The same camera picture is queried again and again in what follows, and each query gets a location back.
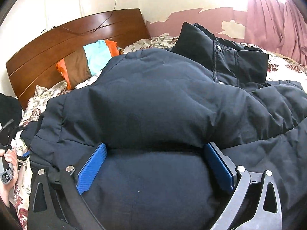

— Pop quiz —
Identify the dark navy padded jacket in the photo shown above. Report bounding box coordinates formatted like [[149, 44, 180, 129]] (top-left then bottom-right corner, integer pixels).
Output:
[[30, 23, 306, 229]]

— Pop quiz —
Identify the person's left hand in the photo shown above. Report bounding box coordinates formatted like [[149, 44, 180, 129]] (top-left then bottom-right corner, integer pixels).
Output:
[[1, 149, 18, 208]]

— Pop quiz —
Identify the wooden brown headboard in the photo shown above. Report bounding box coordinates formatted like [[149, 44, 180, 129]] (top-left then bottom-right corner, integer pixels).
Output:
[[6, 8, 150, 109]]

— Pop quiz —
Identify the orange brown blue pillow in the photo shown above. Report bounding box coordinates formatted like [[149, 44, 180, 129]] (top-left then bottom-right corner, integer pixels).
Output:
[[56, 40, 123, 90]]

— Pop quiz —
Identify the floral patterned bed quilt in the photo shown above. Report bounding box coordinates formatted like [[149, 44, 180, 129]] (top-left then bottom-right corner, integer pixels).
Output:
[[12, 33, 306, 229]]

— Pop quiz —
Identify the pink tied curtain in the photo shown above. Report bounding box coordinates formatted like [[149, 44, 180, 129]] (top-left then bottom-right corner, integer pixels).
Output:
[[245, 0, 306, 65]]

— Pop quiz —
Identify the black power cable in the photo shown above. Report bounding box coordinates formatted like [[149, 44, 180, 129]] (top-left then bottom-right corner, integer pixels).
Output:
[[52, 0, 120, 35]]

